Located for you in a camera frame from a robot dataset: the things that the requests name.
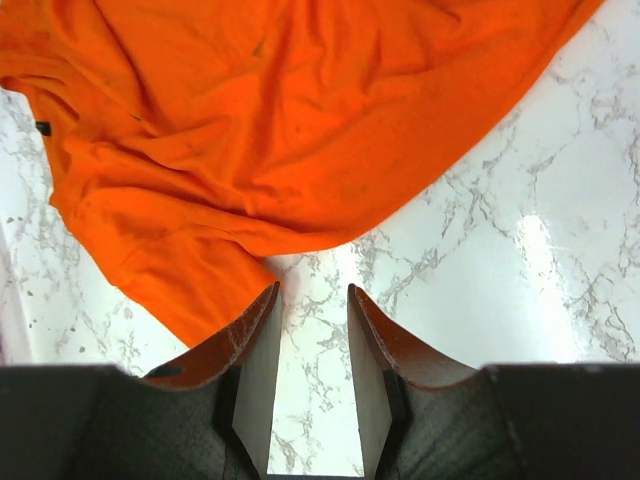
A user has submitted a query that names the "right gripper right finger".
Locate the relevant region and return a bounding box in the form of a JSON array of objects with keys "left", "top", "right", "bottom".
[{"left": 347, "top": 284, "right": 476, "bottom": 479}]

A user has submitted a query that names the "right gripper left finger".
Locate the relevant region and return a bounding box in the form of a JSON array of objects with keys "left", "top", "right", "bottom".
[{"left": 145, "top": 282, "right": 282, "bottom": 479}]

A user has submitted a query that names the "orange t-shirt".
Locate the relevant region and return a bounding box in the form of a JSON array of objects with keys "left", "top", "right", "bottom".
[{"left": 1, "top": 1, "right": 598, "bottom": 346}]

